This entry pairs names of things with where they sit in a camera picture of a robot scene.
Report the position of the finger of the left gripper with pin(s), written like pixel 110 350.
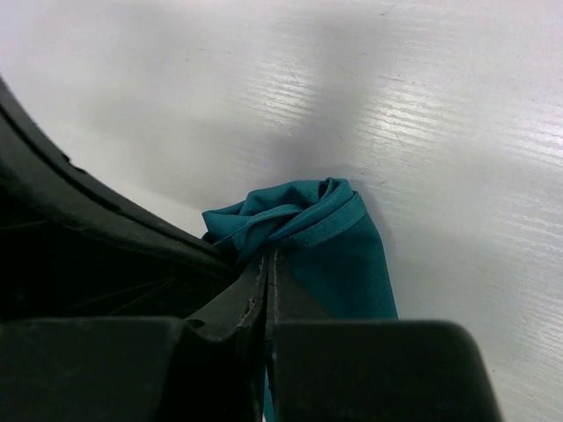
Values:
pixel 48 270
pixel 40 174

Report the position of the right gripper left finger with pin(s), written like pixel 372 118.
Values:
pixel 239 312

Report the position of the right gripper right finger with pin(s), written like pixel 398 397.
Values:
pixel 287 300

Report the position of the teal cloth napkin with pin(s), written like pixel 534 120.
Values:
pixel 335 370

